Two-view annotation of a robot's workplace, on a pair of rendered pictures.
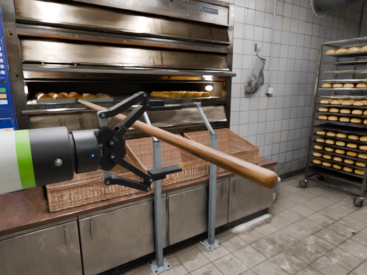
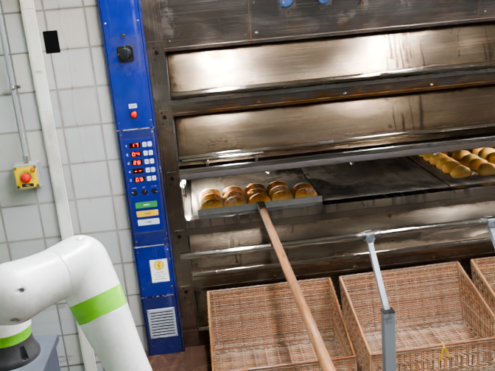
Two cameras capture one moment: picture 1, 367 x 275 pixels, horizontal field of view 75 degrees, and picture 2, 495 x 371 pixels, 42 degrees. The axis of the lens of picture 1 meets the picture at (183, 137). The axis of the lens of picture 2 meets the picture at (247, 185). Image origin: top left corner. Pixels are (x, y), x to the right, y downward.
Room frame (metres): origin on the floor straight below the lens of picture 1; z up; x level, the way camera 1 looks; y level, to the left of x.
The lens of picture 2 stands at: (-0.53, -0.38, 2.06)
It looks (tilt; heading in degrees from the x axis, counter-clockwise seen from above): 16 degrees down; 28
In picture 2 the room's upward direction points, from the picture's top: 5 degrees counter-clockwise
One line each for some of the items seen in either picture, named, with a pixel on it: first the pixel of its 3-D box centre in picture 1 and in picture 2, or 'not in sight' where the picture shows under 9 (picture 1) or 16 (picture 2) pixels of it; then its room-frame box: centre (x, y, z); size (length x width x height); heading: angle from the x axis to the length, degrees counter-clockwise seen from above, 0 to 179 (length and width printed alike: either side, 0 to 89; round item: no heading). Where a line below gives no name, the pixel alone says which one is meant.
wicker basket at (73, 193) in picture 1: (90, 170); (277, 337); (1.62, 0.66, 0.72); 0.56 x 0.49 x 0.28; 121
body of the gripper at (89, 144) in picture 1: (99, 149); not in sight; (0.42, 0.15, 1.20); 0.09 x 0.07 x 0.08; 122
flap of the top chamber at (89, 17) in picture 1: (145, 24); (386, 53); (2.14, 0.31, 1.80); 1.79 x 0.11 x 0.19; 122
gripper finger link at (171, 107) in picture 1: (163, 107); not in sight; (0.49, 0.04, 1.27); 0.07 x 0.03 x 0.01; 122
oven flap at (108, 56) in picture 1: (146, 57); (388, 115); (2.14, 0.31, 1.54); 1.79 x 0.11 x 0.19; 122
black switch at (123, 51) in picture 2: not in sight; (124, 48); (1.55, 1.18, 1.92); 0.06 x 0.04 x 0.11; 122
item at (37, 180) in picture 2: not in sight; (28, 174); (1.32, 1.57, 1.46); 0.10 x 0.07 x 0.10; 122
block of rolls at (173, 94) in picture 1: (179, 94); (475, 154); (2.82, 0.05, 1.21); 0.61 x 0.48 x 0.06; 32
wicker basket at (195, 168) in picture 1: (165, 157); (418, 319); (1.93, 0.15, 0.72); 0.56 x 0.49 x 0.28; 122
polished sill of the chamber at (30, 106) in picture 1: (147, 102); (388, 199); (2.16, 0.33, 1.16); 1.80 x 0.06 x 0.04; 122
